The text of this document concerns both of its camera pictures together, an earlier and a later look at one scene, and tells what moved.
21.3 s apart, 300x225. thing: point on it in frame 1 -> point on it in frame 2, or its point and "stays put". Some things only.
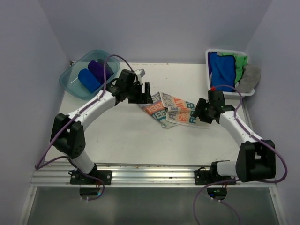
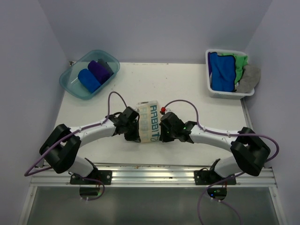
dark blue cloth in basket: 223,72 stays put
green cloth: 240,62 stays put
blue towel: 87,79 stays put
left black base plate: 77,178 stays put
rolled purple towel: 97,70 stays put
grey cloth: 251,78 stays put
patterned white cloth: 169,110 -> 149,122
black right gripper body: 202,110 -> 167,135
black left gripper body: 136,86 -> 131,133
